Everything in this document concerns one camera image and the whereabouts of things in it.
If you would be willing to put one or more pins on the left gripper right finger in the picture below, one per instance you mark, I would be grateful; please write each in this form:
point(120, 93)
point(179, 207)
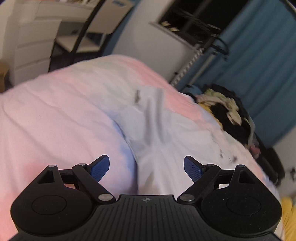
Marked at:
point(203, 176)

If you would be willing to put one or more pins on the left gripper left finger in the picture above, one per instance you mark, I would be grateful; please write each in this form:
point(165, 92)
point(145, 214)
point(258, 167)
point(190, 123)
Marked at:
point(89, 176)

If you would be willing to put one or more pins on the light grey t-shirt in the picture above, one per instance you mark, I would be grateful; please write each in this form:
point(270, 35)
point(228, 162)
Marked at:
point(160, 139)

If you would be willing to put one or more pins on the pile of dark clothes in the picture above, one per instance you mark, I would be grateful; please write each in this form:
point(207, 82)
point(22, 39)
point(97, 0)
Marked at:
point(243, 133)

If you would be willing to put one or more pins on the pastel tie-dye bed duvet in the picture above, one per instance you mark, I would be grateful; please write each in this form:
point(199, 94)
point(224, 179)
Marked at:
point(67, 117)

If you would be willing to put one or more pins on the black suitcase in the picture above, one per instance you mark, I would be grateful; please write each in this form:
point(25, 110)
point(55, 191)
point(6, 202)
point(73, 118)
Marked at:
point(268, 160)

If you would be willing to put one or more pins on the cream knitted scarf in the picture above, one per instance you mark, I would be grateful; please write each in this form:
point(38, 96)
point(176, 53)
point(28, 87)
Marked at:
point(211, 98)

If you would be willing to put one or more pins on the yellow garment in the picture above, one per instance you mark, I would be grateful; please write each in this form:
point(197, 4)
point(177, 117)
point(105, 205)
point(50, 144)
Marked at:
point(289, 218)

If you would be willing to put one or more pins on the large blue curtain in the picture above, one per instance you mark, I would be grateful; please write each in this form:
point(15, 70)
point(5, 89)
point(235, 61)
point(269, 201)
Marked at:
point(260, 67)

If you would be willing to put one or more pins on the white wooden chair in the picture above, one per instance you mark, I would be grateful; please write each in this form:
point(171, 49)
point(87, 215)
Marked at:
point(94, 35)

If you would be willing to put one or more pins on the white desk drawers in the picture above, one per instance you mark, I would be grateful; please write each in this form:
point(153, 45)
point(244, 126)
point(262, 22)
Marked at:
point(30, 33)

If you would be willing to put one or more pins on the dark window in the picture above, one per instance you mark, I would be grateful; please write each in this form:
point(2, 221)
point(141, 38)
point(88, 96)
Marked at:
point(195, 21)

